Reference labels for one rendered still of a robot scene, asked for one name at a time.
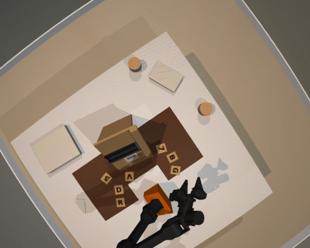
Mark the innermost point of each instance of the grey cylindrical container with tan lid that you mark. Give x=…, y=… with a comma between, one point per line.
x=205, y=109
x=134, y=64

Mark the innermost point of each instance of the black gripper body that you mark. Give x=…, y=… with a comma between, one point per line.
x=194, y=194

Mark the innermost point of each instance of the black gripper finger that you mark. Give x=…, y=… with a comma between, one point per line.
x=198, y=185
x=184, y=187

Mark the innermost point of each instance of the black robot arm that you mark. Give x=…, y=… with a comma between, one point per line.
x=169, y=230

